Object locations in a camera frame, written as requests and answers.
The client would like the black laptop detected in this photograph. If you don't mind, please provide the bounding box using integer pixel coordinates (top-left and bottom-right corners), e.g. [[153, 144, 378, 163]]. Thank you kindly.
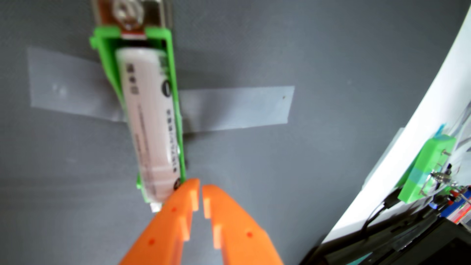
[[300, 206, 471, 265]]

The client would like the clear tape strip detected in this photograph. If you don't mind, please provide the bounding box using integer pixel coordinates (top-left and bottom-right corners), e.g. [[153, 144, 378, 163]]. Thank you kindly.
[[27, 47, 295, 134]]

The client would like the black plug cable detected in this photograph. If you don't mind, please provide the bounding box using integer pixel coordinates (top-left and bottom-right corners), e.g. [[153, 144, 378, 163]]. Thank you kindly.
[[362, 188, 402, 236]]

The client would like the white cylindrical battery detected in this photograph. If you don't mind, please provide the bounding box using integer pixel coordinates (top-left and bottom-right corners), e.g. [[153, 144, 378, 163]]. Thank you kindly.
[[116, 47, 182, 204]]

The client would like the green battery holder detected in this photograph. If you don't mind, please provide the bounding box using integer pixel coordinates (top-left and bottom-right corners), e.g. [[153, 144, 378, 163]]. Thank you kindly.
[[89, 0, 186, 213]]

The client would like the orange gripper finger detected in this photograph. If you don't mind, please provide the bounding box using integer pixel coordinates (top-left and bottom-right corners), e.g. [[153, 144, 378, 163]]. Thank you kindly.
[[118, 178, 201, 265], [202, 185, 284, 265]]

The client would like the green printed switch box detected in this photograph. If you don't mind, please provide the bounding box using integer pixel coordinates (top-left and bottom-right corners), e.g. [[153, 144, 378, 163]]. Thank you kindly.
[[397, 134, 457, 204]]

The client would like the dark grey mat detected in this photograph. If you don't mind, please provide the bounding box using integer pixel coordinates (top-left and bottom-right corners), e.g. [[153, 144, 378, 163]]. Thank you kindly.
[[0, 0, 471, 265]]

